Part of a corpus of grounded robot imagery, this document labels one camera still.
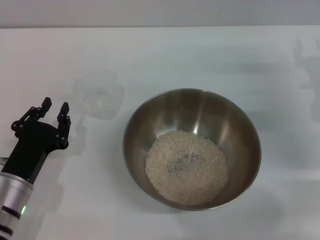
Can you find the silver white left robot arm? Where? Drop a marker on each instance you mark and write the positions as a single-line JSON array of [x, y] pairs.
[[11, 195]]

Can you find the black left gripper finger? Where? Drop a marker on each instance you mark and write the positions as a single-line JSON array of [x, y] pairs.
[[46, 103], [64, 108]]

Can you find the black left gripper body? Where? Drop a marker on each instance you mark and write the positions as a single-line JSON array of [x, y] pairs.
[[32, 150]]

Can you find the stainless steel bowl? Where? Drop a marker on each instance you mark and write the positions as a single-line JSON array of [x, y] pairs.
[[175, 112]]

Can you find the white rice grains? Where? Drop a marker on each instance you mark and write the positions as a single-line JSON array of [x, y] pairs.
[[187, 180]]

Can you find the clear plastic measuring cup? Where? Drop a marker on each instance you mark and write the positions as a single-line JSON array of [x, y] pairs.
[[102, 100]]

